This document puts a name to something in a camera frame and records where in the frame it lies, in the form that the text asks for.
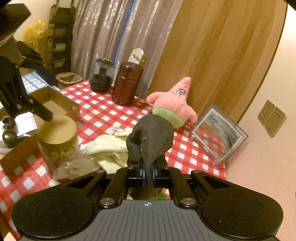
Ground black soft pouch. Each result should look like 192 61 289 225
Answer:
126 114 174 200

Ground blue checkered cloth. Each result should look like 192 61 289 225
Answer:
0 71 61 110

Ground cream yellow cloth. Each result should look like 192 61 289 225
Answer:
80 130 131 174

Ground beige waste basket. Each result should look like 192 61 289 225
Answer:
56 72 83 89

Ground yellow plastic bag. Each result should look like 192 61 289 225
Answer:
23 19 48 53

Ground brown cylindrical canister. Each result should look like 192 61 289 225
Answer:
112 61 144 106

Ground plastic nut jar tan lid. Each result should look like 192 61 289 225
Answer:
37 115 78 176

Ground grey sheer curtain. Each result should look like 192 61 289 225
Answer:
71 0 183 99

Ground pink star plush toy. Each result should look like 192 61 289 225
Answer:
145 77 198 129

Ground cardboard box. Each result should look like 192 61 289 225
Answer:
0 86 81 175

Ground glass jar dark contents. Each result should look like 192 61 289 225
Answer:
89 58 115 92

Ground brown curtain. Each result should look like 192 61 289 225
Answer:
149 1 287 121

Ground double wall socket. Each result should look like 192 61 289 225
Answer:
258 100 287 138

